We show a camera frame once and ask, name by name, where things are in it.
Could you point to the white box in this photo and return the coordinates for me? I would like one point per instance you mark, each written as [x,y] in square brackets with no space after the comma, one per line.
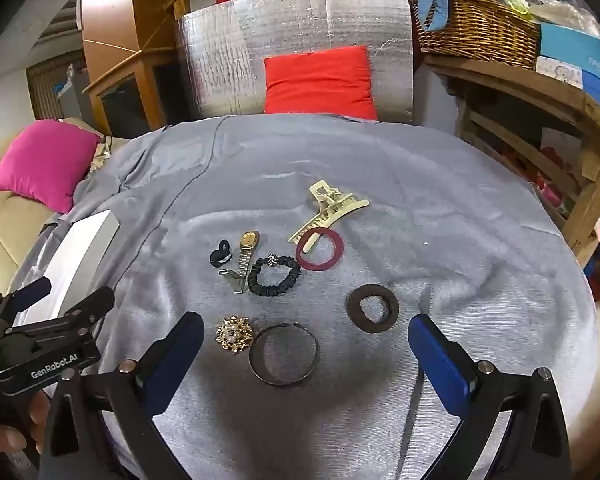
[75,255]

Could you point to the black scrunchie with rhinestone bead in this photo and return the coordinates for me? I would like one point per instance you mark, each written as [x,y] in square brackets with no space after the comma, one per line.
[252,285]

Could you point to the cream hair claw clip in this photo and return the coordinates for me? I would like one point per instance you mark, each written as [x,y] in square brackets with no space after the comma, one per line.
[325,215]

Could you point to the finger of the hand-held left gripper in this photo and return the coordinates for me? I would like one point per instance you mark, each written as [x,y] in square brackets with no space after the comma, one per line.
[87,305]
[32,290]

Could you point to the gold brooch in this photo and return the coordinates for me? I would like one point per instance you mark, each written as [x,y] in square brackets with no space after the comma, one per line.
[234,335]

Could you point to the beige sofa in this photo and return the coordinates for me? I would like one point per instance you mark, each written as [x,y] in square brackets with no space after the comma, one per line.
[10,225]

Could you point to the clear plastic packet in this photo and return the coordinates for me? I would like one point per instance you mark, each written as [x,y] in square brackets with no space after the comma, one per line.
[565,5]

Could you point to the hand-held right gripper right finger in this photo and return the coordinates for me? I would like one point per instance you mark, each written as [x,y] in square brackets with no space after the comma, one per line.
[437,365]

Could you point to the wooden cabinet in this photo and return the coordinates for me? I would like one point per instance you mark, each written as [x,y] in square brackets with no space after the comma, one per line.
[110,10]

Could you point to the wicker basket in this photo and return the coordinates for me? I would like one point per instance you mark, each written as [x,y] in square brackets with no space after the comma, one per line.
[480,30]

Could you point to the wooden shelf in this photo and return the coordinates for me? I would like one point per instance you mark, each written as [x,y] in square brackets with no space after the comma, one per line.
[530,85]

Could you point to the beige patterned cloth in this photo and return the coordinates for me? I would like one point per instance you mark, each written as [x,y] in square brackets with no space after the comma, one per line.
[100,155]

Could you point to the person's left hand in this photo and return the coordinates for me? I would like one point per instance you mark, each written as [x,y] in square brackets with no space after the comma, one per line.
[10,435]

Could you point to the silver bangle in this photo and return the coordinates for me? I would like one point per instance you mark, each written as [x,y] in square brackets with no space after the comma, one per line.
[254,362]

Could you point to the grey blanket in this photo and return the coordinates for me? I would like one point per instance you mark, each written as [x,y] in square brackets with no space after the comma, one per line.
[380,170]

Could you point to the gold wrist watch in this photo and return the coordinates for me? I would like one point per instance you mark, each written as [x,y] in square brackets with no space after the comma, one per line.
[248,240]

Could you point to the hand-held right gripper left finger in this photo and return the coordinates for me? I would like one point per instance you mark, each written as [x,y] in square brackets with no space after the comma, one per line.
[177,355]

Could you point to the pink cushion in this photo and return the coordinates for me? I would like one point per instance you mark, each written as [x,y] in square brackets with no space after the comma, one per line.
[40,165]

